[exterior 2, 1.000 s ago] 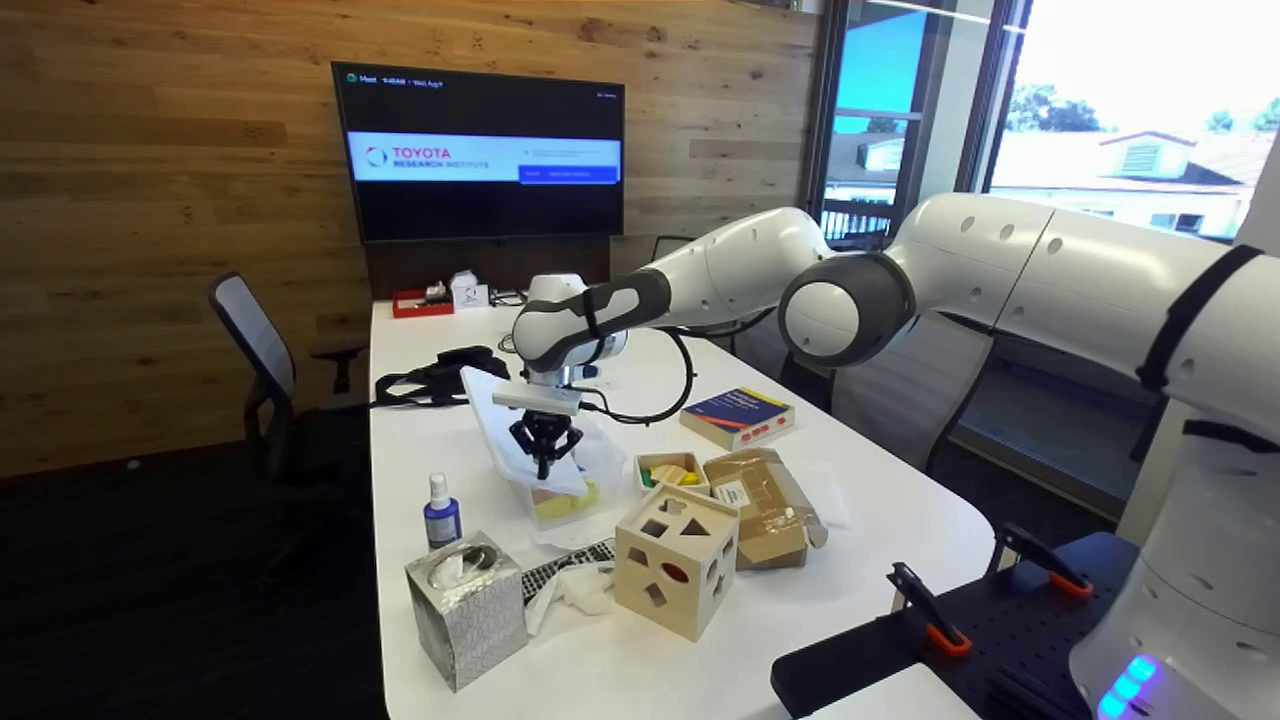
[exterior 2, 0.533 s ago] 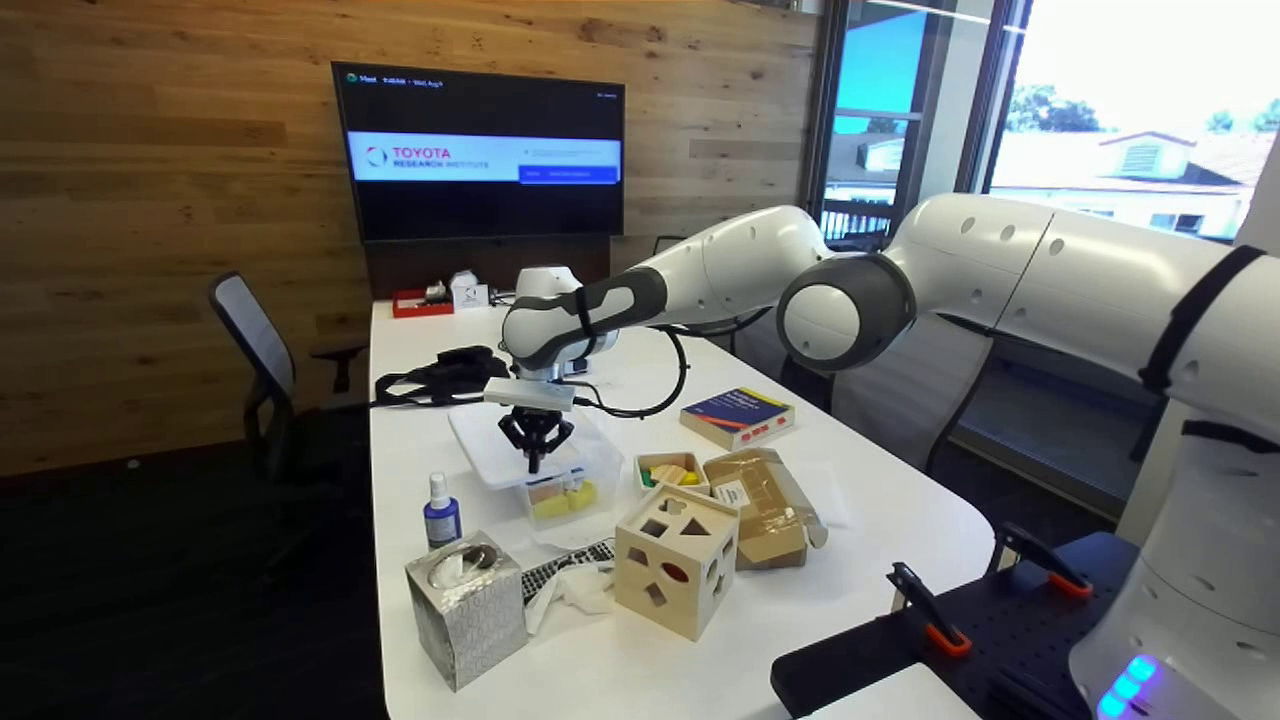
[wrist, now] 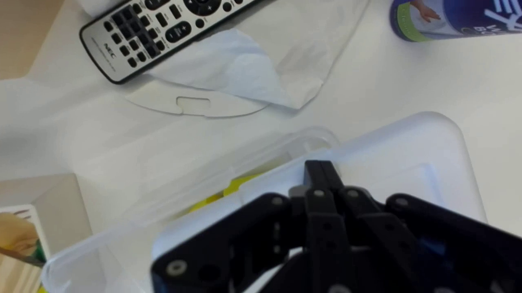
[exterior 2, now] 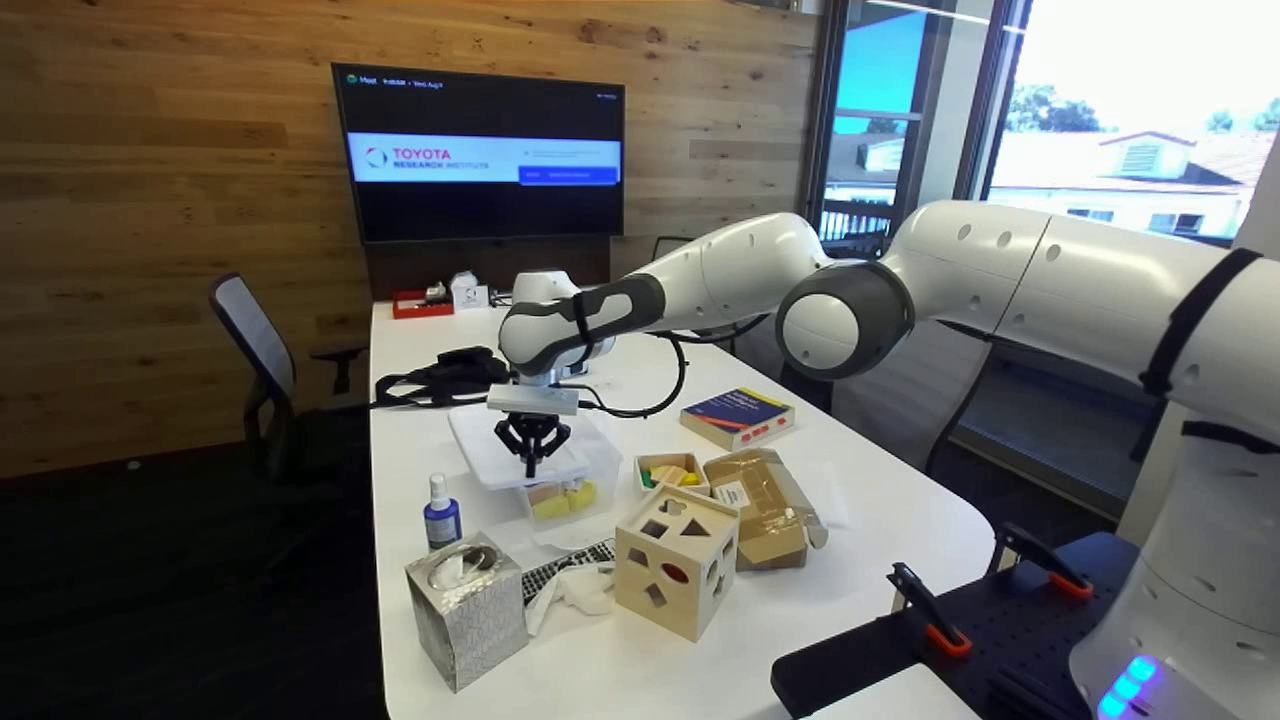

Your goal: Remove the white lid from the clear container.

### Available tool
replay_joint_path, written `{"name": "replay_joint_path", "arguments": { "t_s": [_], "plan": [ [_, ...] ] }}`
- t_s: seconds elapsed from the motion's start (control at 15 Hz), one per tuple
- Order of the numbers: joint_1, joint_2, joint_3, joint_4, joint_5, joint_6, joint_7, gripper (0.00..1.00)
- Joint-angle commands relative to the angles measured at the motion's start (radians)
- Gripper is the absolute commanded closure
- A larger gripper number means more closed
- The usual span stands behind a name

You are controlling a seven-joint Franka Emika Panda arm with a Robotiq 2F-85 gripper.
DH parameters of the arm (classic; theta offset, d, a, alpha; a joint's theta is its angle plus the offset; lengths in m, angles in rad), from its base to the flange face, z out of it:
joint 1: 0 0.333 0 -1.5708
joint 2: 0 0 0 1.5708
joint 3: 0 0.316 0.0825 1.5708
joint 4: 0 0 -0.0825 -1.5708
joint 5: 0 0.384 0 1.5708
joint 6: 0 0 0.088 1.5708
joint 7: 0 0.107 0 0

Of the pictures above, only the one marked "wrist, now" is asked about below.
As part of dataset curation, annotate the green wooden block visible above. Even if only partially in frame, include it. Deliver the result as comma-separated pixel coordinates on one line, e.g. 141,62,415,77
31,241,49,269

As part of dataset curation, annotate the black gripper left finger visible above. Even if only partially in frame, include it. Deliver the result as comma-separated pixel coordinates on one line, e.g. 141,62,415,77
150,160,328,293

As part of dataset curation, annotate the yellow plastic toy piece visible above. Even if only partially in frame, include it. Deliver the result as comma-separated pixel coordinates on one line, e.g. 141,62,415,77
186,171,263,217

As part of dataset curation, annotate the black remote control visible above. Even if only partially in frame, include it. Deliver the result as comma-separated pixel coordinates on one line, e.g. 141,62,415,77
79,0,274,86

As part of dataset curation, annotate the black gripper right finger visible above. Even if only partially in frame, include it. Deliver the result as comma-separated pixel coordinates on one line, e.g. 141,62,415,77
325,160,522,293

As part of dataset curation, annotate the clear plastic container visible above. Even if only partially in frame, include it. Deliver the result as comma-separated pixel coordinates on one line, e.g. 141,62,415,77
40,127,341,293

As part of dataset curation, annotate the blue green can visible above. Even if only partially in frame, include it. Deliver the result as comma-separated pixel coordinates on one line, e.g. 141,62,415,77
389,0,522,44

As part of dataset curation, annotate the clear plastic bag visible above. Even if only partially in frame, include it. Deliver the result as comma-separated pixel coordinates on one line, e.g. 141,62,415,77
123,0,372,121

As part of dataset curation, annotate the tan wooden block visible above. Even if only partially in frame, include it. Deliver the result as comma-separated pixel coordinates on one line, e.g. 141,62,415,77
0,212,41,261

